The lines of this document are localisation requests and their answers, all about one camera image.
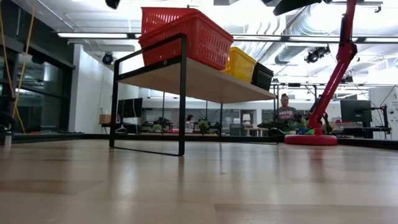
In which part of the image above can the black plastic basket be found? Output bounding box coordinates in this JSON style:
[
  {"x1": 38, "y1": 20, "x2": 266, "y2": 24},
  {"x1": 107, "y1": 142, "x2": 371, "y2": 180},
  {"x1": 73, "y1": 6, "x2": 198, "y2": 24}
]
[{"x1": 250, "y1": 62, "x2": 275, "y2": 92}]

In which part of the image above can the yellow plastic basket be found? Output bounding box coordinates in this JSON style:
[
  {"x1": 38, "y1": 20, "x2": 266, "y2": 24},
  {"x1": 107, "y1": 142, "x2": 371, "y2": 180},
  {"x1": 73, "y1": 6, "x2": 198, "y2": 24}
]
[{"x1": 221, "y1": 46, "x2": 257, "y2": 84}]

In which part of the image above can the black ceiling spotlight cluster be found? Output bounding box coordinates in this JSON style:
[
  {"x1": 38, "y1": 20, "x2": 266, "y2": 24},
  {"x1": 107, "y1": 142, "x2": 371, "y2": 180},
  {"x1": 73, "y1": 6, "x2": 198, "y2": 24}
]
[{"x1": 304, "y1": 45, "x2": 331, "y2": 64}]

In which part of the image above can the black computer monitor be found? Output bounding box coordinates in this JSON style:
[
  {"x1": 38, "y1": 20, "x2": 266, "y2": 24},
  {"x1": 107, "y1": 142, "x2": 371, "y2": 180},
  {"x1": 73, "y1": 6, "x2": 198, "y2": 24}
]
[{"x1": 340, "y1": 99, "x2": 373, "y2": 119}]

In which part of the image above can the red desk lamp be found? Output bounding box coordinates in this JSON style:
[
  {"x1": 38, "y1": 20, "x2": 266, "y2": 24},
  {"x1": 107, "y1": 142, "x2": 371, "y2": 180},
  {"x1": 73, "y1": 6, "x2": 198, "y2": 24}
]
[{"x1": 284, "y1": 0, "x2": 359, "y2": 146}]

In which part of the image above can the green potted plant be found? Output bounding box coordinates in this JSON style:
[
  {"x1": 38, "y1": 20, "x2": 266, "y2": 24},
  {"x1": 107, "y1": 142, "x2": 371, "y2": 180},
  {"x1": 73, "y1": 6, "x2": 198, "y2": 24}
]
[{"x1": 198, "y1": 119, "x2": 210, "y2": 135}]

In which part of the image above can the black wall screen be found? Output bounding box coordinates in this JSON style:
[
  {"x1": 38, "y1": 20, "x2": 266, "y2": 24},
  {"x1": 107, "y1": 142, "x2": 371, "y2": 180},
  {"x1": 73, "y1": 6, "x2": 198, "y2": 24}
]
[{"x1": 117, "y1": 97, "x2": 144, "y2": 119}]

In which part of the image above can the yellow hanging cable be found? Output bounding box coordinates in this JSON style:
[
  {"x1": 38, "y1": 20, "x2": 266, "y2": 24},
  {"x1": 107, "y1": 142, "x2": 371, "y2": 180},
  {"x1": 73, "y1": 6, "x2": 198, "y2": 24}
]
[{"x1": 0, "y1": 0, "x2": 35, "y2": 134}]

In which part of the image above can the wooden shelf black metal frame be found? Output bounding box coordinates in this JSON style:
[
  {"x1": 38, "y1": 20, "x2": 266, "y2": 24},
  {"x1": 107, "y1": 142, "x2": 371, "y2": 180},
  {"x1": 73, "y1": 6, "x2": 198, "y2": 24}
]
[{"x1": 108, "y1": 33, "x2": 280, "y2": 157}]

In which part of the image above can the black rig frame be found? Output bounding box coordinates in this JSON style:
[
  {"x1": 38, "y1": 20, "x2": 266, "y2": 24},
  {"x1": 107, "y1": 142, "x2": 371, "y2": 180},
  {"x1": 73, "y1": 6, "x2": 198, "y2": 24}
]
[{"x1": 0, "y1": 132, "x2": 398, "y2": 151}]

